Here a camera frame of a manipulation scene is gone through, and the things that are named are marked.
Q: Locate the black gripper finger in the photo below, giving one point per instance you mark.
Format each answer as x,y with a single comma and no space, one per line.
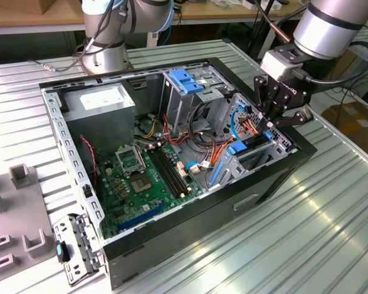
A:
260,92
300,118

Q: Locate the hard disk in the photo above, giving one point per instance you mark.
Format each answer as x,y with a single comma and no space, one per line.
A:
235,148

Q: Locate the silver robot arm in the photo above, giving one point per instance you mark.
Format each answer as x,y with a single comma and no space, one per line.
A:
328,30

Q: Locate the metal disk bay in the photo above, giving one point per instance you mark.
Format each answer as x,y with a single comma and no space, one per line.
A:
280,147

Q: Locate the black stand pole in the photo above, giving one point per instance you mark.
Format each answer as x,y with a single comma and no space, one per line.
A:
263,39

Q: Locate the blue drive bay latch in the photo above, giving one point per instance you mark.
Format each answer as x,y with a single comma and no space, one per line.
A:
184,81

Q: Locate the metal optical drive cage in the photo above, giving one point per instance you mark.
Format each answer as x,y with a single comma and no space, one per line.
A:
174,107

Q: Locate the white box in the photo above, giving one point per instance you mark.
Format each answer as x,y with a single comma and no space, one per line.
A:
250,4

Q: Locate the black RAM slot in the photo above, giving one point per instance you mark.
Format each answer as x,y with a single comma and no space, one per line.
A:
172,170
162,174
176,168
167,172

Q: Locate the black open PC case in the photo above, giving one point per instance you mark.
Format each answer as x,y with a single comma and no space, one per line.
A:
202,220

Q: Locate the CPU socket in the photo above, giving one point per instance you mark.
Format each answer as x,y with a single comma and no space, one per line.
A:
139,183

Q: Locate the grey power supply unit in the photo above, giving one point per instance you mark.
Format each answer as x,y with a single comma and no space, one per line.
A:
104,122

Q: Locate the green motherboard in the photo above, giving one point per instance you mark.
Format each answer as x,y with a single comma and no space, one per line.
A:
135,208

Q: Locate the blue expansion slot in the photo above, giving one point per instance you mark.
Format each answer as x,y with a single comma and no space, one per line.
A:
141,218

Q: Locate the brown cardboard box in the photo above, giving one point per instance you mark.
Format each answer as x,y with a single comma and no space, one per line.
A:
58,6

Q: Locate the wooden desk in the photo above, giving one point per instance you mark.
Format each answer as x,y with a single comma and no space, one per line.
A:
33,18

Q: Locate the black latch blue tab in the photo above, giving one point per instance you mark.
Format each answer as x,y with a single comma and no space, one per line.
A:
62,252

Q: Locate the grey parts rack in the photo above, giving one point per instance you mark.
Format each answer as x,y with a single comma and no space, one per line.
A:
24,208

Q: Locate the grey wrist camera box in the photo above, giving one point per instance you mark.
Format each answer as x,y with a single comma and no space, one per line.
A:
276,64

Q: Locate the metal card retainer bracket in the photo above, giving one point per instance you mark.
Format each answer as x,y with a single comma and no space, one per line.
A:
76,269

